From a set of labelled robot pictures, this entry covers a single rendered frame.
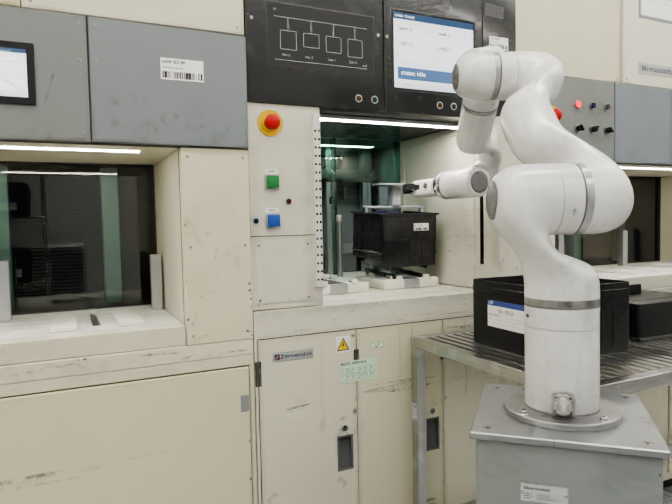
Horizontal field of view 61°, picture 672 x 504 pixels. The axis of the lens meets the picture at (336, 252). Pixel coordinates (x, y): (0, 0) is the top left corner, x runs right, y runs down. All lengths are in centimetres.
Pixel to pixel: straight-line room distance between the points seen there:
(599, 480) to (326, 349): 82
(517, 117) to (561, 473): 62
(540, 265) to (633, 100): 143
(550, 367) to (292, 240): 77
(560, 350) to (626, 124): 142
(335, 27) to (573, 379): 108
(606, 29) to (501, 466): 170
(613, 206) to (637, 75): 142
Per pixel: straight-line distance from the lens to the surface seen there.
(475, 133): 153
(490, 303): 154
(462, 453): 191
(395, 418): 173
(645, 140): 238
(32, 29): 145
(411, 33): 175
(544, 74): 126
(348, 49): 164
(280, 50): 155
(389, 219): 187
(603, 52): 229
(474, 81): 127
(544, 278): 99
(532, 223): 96
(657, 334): 177
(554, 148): 110
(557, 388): 102
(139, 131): 141
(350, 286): 180
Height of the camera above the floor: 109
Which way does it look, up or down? 3 degrees down
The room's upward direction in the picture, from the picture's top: 1 degrees counter-clockwise
